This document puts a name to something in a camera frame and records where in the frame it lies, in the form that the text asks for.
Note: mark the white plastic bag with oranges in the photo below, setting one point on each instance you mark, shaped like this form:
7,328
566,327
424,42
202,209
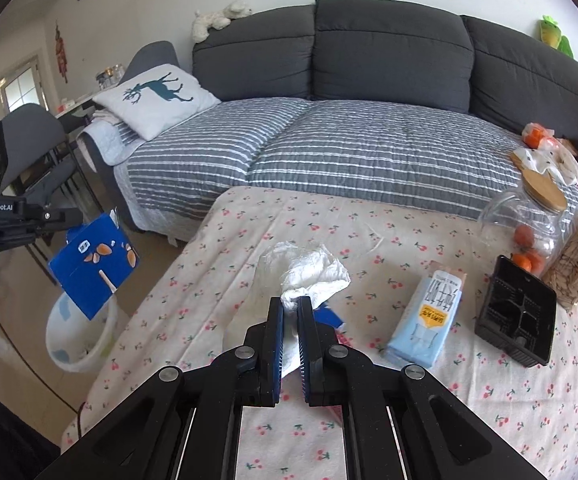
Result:
549,152

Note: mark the white dotted trash bin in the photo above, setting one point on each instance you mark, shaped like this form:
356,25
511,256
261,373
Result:
84,340

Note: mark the grey chair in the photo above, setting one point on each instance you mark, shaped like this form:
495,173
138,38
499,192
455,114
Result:
34,135
154,57

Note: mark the grey striped blanket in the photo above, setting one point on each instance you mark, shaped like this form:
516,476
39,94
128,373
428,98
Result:
344,150

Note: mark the dark grey sofa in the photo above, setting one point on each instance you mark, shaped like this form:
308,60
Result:
394,60

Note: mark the small orange tangerine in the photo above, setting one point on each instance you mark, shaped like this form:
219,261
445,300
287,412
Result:
519,260
523,236
536,261

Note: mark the light blue tissue pack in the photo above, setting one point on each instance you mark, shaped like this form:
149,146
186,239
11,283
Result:
429,320

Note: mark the white quilted blanket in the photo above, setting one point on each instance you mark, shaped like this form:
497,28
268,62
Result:
104,135

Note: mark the white dining table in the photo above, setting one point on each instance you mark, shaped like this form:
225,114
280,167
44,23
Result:
81,102

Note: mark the white tissue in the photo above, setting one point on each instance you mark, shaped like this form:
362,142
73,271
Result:
309,270

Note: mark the red hanging ornament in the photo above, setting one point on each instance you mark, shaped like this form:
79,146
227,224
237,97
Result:
60,52

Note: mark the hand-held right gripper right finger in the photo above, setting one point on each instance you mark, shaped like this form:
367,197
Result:
305,345

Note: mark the white deer print pillow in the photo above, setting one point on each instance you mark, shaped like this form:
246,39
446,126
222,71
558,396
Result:
156,97

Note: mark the glass pitcher with wooden lid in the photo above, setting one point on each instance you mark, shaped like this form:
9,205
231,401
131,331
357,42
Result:
524,220

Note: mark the black plastic tray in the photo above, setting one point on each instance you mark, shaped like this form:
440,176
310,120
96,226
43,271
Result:
516,310

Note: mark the blue cardboard box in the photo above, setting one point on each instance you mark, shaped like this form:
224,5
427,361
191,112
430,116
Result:
94,270

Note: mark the white plush toy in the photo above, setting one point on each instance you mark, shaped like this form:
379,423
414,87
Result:
216,17

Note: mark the cherry print tablecloth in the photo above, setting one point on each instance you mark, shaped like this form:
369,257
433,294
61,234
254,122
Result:
219,240

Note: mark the green plush toy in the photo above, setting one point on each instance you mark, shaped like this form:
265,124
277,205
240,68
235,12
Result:
554,35

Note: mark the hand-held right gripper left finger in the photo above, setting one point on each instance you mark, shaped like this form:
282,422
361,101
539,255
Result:
276,340

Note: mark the small blue wrapper scrap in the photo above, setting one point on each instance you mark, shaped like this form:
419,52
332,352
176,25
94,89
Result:
329,316

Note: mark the clear plastic jar of sticks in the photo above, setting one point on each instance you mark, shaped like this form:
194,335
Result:
576,255

